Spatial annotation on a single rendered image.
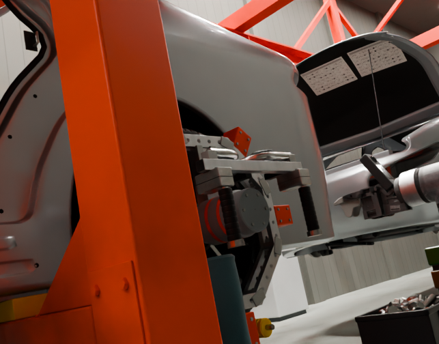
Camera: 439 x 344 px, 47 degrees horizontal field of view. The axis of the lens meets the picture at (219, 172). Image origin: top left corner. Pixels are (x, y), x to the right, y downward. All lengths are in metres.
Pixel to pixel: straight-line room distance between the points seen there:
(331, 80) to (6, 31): 3.59
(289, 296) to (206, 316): 6.01
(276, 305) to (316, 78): 3.12
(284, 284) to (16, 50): 4.33
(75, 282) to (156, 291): 0.24
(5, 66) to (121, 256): 5.28
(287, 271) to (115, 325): 6.10
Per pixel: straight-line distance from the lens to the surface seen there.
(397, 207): 1.38
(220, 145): 1.63
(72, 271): 1.06
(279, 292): 6.80
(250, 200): 1.43
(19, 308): 1.32
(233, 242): 1.24
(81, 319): 1.02
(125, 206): 0.87
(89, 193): 0.97
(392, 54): 4.68
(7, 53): 6.17
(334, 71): 4.84
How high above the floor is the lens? 0.68
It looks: 12 degrees up
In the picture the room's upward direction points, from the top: 11 degrees counter-clockwise
